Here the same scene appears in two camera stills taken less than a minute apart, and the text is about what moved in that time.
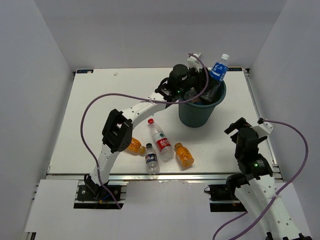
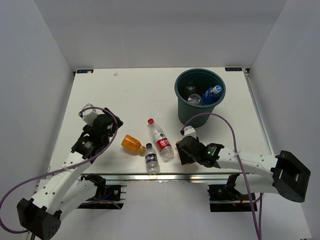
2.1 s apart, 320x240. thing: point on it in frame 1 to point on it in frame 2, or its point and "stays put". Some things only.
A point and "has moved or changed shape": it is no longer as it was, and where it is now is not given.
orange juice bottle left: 136,146 stays put
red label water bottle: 164,147 stays put
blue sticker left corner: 84,71 stays put
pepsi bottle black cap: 152,165 stays put
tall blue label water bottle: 217,74 has moved or changed shape
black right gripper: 239,122 to 182,155
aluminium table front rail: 151,177 stays put
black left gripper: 200,77 to 87,128
